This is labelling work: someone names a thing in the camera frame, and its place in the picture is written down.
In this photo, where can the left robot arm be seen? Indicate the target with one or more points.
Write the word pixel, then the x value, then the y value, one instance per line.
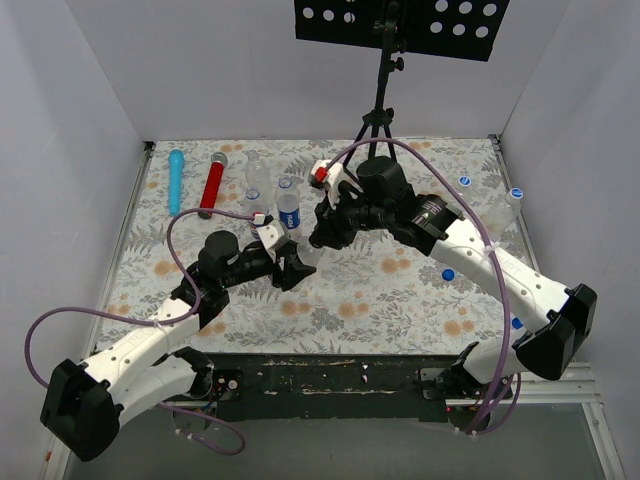
pixel 140 340

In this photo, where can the small black-label clear bottle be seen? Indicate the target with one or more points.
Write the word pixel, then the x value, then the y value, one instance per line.
pixel 308 255

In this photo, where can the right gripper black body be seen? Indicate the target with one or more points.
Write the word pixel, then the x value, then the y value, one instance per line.
pixel 330 218

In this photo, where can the black table front rail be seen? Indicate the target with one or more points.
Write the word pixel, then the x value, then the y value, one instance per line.
pixel 242 387

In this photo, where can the red glitter toy microphone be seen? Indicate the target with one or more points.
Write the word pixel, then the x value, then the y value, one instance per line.
pixel 219 162

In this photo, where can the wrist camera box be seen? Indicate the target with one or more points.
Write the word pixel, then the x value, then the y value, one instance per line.
pixel 329 178
pixel 273 236

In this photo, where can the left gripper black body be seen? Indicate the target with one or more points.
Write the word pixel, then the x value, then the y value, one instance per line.
pixel 282 261

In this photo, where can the plain blue bottle cap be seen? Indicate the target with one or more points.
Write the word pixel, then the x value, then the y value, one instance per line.
pixel 448 274

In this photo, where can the Pepsi bottle text label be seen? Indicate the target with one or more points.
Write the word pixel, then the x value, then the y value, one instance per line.
pixel 287 200

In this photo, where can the blue Pocari Sweat cap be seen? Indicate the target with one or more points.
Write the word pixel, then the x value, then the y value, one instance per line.
pixel 516 193

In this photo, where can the blue toy microphone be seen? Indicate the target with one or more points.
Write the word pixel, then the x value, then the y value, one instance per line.
pixel 176 162

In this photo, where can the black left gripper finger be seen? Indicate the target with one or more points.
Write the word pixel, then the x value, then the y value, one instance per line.
pixel 286 248
pixel 290 271

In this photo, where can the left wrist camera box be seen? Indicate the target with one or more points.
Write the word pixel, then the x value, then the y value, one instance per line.
pixel 273 236

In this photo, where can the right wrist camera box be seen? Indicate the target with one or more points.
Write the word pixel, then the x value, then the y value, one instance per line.
pixel 329 178

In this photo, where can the blue white bottle cap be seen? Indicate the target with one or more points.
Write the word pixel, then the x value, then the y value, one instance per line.
pixel 465 181

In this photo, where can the floral tablecloth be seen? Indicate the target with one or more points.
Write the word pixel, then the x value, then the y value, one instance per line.
pixel 375 296

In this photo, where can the Pepsi bottle logo label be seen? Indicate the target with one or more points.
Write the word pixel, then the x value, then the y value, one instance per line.
pixel 256 209

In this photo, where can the clear Pocari bottle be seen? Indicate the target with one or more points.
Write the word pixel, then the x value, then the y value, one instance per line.
pixel 500 215

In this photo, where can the black music stand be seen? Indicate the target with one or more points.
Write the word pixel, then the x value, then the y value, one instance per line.
pixel 452 29

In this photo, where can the tall clear plastic bottle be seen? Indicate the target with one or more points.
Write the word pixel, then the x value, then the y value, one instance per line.
pixel 257 174

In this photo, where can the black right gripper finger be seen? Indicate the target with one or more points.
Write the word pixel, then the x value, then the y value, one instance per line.
pixel 336 237
pixel 324 214

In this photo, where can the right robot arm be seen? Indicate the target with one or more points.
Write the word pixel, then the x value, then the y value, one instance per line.
pixel 555 319

